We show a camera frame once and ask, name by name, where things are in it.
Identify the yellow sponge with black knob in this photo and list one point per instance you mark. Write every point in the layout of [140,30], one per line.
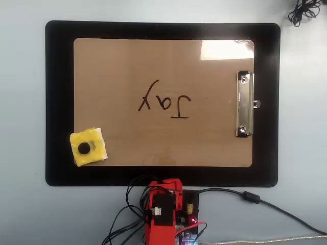
[95,153]

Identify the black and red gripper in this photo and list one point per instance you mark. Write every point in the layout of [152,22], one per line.
[163,206]

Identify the black controller circuit board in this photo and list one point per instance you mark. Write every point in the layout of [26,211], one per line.
[192,201]

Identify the black rectangular desk mat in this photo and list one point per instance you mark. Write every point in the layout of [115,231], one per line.
[58,102]

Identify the silver metal clipboard clip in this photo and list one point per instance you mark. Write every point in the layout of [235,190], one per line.
[244,102]

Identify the brown clipboard board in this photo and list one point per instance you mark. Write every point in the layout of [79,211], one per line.
[115,76]

